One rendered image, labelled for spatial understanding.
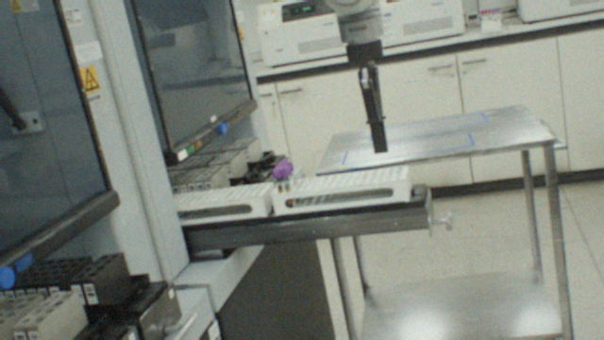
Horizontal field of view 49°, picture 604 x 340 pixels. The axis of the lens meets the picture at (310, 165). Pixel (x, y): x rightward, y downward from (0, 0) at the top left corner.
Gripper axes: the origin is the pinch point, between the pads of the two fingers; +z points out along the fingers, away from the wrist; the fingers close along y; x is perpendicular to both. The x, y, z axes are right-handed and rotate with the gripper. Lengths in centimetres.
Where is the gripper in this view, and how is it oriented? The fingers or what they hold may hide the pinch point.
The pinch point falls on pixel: (378, 136)
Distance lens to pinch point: 140.9
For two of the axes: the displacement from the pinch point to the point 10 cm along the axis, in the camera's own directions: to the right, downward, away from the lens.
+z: 1.9, 9.5, 2.5
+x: 9.6, -1.2, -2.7
